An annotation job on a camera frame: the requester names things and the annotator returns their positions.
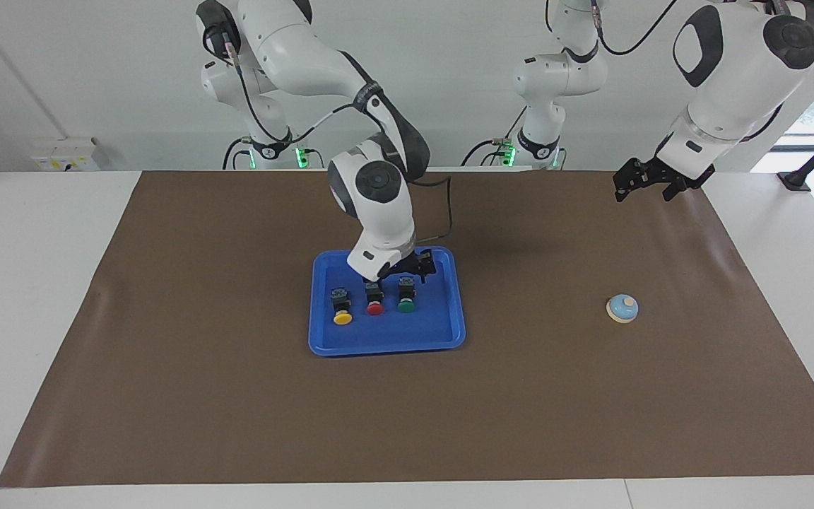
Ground white wall socket box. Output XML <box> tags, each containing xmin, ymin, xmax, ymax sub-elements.
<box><xmin>31</xmin><ymin>137</ymin><xmax>101</xmax><ymax>172</ymax></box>

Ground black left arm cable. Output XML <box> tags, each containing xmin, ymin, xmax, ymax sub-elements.
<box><xmin>589</xmin><ymin>0</ymin><xmax>683</xmax><ymax>57</ymax></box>

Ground blue plastic tray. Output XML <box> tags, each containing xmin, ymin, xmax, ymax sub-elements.
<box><xmin>308</xmin><ymin>246</ymin><xmax>466</xmax><ymax>357</ymax></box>

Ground black base cable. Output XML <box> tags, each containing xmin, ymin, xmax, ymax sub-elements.
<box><xmin>222</xmin><ymin>136</ymin><xmax>252</xmax><ymax>170</ymax></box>
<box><xmin>460</xmin><ymin>106</ymin><xmax>529</xmax><ymax>168</ymax></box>

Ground light blue service bell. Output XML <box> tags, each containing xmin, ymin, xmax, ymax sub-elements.
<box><xmin>606</xmin><ymin>293</ymin><xmax>639</xmax><ymax>324</ymax></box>

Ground yellow push button switch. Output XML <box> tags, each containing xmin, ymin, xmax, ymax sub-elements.
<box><xmin>331</xmin><ymin>286</ymin><xmax>354</xmax><ymax>327</ymax></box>

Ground brown table mat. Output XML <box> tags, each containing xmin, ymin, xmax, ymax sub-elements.
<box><xmin>0</xmin><ymin>170</ymin><xmax>814</xmax><ymax>488</ymax></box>

